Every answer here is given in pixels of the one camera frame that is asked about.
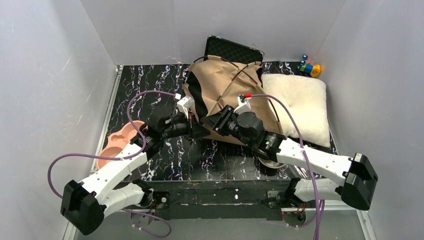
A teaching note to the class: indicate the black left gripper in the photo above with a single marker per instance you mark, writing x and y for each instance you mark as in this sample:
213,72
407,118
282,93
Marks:
193,129

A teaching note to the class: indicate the tan fabric pet tent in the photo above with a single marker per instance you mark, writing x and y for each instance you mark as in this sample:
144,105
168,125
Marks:
225,96

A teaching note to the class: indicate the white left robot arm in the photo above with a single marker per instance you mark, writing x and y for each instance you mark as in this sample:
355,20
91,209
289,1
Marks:
87,203

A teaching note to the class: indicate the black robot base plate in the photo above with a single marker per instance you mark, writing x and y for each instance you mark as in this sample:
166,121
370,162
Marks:
221,199

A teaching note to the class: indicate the black poker chip case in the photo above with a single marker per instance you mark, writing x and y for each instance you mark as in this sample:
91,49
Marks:
232,51

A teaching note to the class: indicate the colourful toy train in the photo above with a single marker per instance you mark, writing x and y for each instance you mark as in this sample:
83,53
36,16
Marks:
305,66

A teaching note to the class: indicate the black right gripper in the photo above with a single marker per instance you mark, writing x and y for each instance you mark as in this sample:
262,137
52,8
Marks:
219,118

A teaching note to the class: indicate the white fluffy cushion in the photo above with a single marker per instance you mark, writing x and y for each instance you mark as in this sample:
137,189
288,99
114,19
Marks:
306,100

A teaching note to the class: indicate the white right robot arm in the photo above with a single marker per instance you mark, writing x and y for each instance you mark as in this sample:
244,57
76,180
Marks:
352,180

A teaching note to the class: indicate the pink double bowl holder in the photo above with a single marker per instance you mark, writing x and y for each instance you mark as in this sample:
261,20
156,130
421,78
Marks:
117,141

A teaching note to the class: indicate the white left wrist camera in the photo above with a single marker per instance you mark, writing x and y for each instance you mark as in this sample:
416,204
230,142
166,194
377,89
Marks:
184,104

